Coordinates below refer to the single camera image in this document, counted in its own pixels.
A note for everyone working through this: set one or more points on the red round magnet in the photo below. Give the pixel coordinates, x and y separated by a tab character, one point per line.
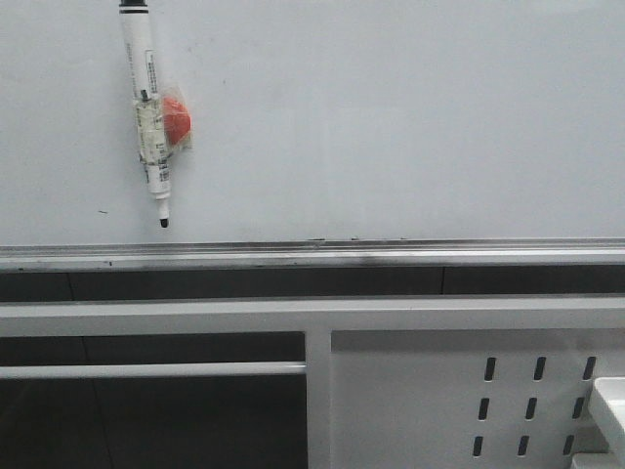
177	120

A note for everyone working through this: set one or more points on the white whiteboard marker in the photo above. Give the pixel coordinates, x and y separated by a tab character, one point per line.
154	150

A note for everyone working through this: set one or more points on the white perforated metal panel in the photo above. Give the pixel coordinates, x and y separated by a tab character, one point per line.
467	398

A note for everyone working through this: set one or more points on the white plastic bin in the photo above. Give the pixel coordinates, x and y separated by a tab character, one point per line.
606	406

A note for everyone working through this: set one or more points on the white metal rack frame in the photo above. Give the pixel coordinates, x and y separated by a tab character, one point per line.
317	319

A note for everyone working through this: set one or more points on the white whiteboard with aluminium frame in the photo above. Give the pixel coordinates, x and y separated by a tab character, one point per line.
323	133

